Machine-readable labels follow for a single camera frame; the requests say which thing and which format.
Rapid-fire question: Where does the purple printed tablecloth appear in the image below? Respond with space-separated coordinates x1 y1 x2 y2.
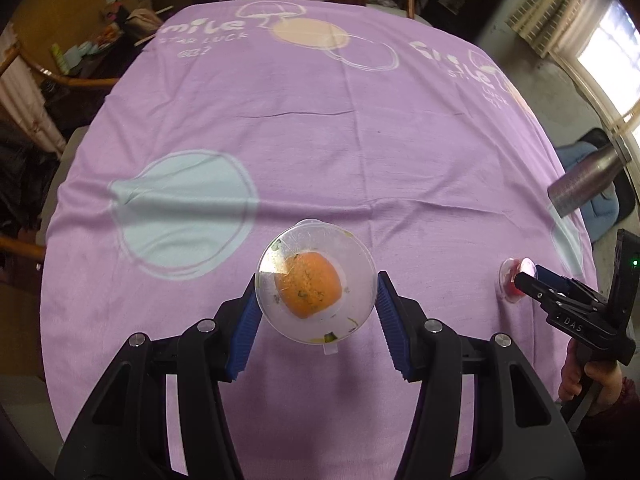
37 0 601 480

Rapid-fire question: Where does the orange fruit piece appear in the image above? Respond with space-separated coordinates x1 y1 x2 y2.
274 252 345 320

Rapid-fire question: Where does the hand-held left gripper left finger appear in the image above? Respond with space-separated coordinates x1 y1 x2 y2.
55 272 263 480

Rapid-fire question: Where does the dark jacket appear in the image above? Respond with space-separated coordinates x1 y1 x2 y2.
0 120 68 241

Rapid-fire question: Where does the red jelly cup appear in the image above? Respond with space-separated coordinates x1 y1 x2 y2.
497 257 536 303

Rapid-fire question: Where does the floral door curtain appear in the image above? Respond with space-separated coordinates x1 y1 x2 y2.
0 55 66 151

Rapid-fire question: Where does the window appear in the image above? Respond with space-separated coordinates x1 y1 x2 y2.
575 0 640 131

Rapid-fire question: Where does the clear plastic cup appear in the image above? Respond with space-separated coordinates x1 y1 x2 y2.
255 218 377 356

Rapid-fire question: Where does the stainless steel bottle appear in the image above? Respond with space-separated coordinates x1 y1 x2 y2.
547 142 633 218

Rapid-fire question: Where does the wooden armchair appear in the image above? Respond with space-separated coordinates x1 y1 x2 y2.
0 40 121 91

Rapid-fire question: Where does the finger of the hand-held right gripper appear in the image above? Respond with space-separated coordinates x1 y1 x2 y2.
534 265 601 306
514 271 566 311

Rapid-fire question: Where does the blue cushioned chair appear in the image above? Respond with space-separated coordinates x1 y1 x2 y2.
555 130 640 246

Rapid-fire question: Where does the striped window curtain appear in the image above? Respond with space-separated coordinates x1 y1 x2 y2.
505 0 631 61

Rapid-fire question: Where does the person's right hand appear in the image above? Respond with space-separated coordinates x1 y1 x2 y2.
559 337 627 417

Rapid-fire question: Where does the person's right forearm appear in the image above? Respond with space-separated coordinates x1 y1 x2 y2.
580 382 640 461

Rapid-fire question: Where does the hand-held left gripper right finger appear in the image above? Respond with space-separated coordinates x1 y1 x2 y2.
377 270 586 480

